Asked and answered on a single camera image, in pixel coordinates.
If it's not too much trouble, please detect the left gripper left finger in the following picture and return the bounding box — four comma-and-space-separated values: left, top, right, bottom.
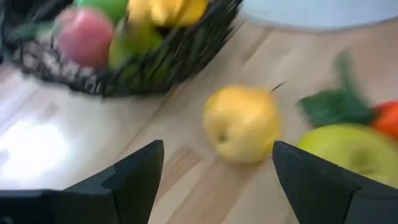
0, 139, 165, 224

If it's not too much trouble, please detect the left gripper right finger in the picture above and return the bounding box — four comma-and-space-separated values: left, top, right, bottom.
272, 140, 398, 224

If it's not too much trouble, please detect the yellow-green apple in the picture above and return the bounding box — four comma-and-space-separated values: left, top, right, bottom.
297, 123, 398, 188

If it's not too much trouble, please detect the orange carrot with leaves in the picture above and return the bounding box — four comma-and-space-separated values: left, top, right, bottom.
296, 52, 398, 140

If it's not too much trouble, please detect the yellow pear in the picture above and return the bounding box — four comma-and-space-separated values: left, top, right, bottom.
201, 85, 281, 165

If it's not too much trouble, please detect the dark green cucumber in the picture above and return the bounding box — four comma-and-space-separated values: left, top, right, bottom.
121, 46, 175, 88

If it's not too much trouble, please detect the brown wire basket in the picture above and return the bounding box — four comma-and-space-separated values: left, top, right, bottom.
0, 0, 244, 98

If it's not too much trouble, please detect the green pear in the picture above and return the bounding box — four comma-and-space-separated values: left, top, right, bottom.
108, 17, 165, 72

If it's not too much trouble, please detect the pink peach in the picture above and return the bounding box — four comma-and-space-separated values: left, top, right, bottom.
54, 7, 116, 68

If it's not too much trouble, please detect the yellow-orange mango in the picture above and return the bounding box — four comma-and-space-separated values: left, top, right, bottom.
126, 0, 183, 28

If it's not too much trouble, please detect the bright green apple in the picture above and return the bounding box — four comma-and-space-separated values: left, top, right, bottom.
73, 0, 130, 23

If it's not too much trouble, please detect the yellow lemon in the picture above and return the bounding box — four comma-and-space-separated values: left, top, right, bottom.
174, 0, 210, 29

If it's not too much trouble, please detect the white round woven placemat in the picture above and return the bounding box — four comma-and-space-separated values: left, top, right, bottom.
238, 0, 398, 32

